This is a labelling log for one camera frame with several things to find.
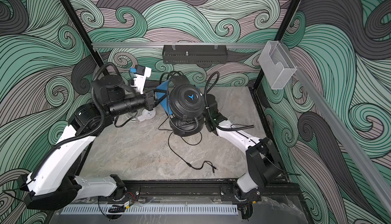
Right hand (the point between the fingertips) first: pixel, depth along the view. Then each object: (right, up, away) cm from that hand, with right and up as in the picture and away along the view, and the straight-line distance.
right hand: (175, 103), depth 74 cm
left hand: (0, +5, -21) cm, 21 cm away
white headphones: (-21, -8, +23) cm, 32 cm away
